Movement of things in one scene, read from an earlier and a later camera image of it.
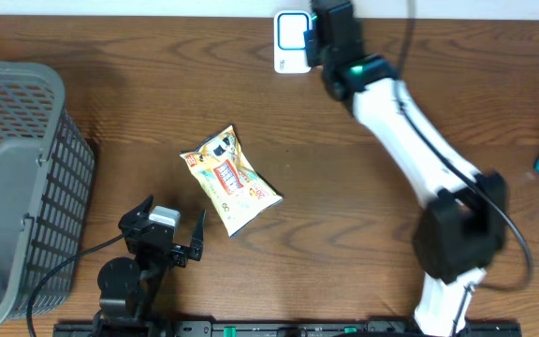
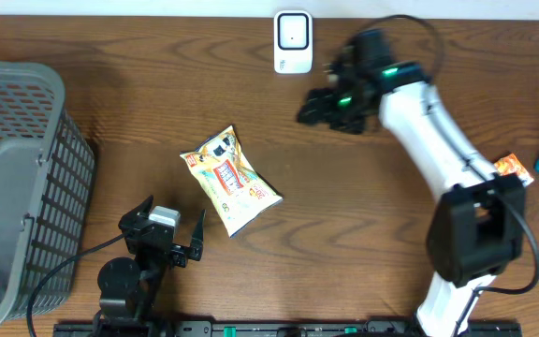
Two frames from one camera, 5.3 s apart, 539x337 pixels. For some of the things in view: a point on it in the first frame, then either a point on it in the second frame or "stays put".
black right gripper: (312, 38) → (327, 110)
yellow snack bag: (240, 193) stays put
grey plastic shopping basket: (32, 173) stays put
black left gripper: (179, 255) stays put
